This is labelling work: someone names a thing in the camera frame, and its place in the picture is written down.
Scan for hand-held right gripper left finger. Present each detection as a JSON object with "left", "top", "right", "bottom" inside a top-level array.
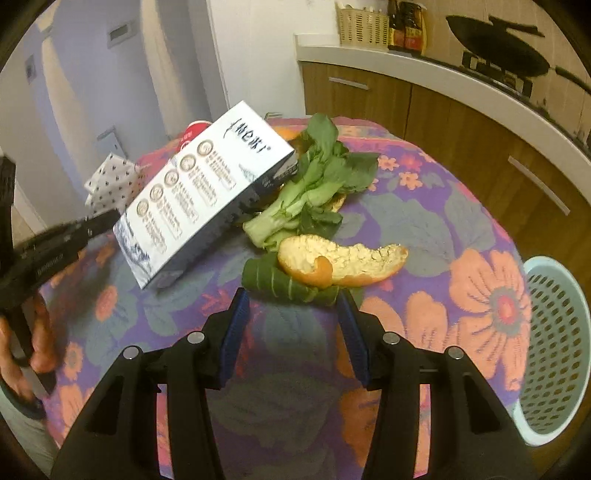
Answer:
[{"left": 51, "top": 287, "right": 252, "bottom": 480}]

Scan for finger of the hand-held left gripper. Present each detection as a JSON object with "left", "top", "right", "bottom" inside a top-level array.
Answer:
[{"left": 83, "top": 209, "right": 122, "bottom": 241}]

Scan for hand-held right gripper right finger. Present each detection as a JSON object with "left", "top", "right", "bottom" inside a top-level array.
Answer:
[{"left": 336, "top": 291, "right": 539, "bottom": 480}]

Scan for green leaf piece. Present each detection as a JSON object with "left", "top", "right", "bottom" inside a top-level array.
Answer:
[{"left": 241, "top": 256, "right": 340, "bottom": 306}]

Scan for orange peel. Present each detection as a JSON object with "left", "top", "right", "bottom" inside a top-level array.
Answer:
[{"left": 277, "top": 234, "right": 409, "bottom": 288}]

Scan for white printed carton box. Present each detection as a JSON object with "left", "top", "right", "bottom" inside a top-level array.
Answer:
[{"left": 113, "top": 102, "right": 298, "bottom": 291}]

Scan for red paper cup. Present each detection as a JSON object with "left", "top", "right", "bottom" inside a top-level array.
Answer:
[{"left": 178, "top": 121, "right": 212, "bottom": 153}]

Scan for light blue plastic basket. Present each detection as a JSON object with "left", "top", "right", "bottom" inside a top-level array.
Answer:
[{"left": 515, "top": 256, "right": 591, "bottom": 446}]

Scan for round tan flatbread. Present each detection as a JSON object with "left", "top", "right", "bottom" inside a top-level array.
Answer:
[{"left": 277, "top": 128, "right": 347, "bottom": 213}]

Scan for person's left hand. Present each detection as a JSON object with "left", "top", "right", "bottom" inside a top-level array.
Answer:
[{"left": 0, "top": 298, "right": 58, "bottom": 403}]

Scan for white polka dot napkin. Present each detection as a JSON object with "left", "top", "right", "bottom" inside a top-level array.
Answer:
[{"left": 84, "top": 154, "right": 146, "bottom": 215}]

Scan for floral tablecloth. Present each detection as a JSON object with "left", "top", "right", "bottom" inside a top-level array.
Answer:
[{"left": 37, "top": 115, "right": 532, "bottom": 480}]

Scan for bok choy greens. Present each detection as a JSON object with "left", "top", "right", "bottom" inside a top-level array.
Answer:
[{"left": 243, "top": 113, "right": 382, "bottom": 250}]

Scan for wooden kitchen cabinet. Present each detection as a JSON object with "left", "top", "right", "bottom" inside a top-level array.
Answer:
[{"left": 302, "top": 62, "right": 591, "bottom": 259}]

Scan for white kitchen counter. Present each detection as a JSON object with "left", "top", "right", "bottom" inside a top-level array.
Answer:
[{"left": 295, "top": 34, "right": 591, "bottom": 206}]

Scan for black gas stove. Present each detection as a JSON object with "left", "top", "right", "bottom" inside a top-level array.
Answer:
[{"left": 462, "top": 51, "right": 591, "bottom": 139}]

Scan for dark sauce bottle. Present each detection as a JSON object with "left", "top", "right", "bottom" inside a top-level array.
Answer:
[
  {"left": 404, "top": 0, "right": 426, "bottom": 54},
  {"left": 388, "top": 0, "right": 407, "bottom": 51}
]

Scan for beige woven basket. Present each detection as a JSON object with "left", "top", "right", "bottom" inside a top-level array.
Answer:
[{"left": 335, "top": 2, "right": 391, "bottom": 49}]

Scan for black wok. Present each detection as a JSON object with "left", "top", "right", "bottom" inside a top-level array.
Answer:
[{"left": 445, "top": 15, "right": 591, "bottom": 88}]

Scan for white wall box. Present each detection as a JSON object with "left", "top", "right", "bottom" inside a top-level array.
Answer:
[{"left": 97, "top": 127, "right": 127, "bottom": 162}]

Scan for wall switch panel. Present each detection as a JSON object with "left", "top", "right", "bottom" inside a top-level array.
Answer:
[{"left": 107, "top": 24, "right": 136, "bottom": 47}]

